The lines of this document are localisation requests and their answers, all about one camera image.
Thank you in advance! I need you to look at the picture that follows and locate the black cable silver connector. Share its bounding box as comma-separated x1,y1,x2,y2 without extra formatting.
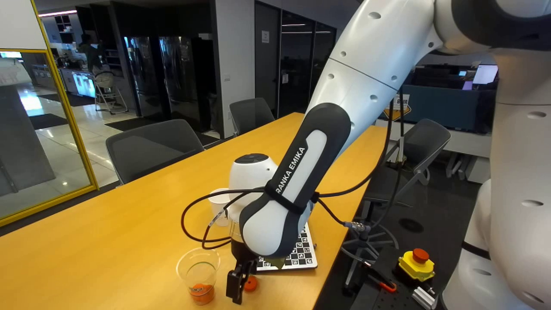
312,96,398,234

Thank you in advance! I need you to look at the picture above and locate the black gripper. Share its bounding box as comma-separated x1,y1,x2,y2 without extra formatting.
224,239,258,306

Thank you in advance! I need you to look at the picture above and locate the yellow red emergency stop button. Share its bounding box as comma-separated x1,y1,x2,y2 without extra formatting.
398,246,437,284

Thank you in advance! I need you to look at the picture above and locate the black looped wrist cable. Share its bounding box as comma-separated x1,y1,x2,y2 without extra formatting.
179,186,265,251

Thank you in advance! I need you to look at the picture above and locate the blue partition panel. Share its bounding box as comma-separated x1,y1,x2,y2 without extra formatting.
410,84,498,130

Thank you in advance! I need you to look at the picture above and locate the yellow framed glass partition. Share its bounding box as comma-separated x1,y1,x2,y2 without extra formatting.
0,0,100,229

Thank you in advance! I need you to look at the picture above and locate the black perforated breadboard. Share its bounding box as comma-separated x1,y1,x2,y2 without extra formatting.
348,268,449,310

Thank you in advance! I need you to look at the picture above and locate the lit computer monitor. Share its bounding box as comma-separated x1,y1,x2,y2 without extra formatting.
470,63,499,86

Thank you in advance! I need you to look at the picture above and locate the black clamp orange handle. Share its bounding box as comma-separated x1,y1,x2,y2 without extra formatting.
367,273,399,294

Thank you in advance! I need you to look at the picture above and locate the checkered marker calibration board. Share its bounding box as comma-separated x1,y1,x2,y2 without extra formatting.
255,222,320,273

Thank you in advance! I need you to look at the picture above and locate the grey metal block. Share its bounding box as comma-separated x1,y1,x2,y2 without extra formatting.
411,284,439,310

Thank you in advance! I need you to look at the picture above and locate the transparent plastic cup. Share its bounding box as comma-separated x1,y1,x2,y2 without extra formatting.
176,248,222,306

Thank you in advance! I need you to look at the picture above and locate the grey fabric chair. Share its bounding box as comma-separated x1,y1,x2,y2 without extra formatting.
229,96,275,134
105,117,205,186

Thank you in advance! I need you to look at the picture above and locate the black office swivel chair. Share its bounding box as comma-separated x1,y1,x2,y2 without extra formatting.
343,117,453,289

